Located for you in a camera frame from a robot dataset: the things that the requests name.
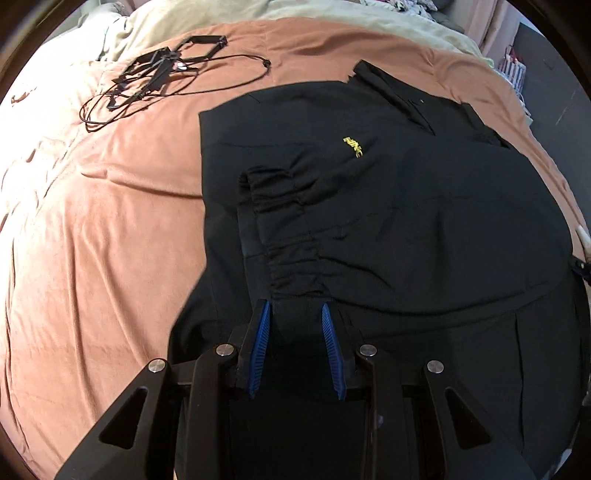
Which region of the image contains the black jacket with yellow logo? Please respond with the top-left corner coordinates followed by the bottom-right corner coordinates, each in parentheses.
top-left (169, 62), bottom-right (589, 479)

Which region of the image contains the orange-brown duvet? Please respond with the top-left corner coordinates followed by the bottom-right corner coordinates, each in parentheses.
top-left (1, 18), bottom-right (584, 479)

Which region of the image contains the striped gift bag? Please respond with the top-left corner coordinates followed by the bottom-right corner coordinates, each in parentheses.
top-left (497, 45), bottom-right (527, 96)

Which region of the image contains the right pink curtain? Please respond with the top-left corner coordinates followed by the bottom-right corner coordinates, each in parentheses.
top-left (465, 0), bottom-right (521, 55)

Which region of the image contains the beige blanket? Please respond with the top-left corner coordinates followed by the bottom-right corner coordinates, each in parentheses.
top-left (75, 0), bottom-right (484, 61)

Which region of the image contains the black cable bundle with frames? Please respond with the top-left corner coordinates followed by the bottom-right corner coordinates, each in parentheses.
top-left (79, 35), bottom-right (273, 133)

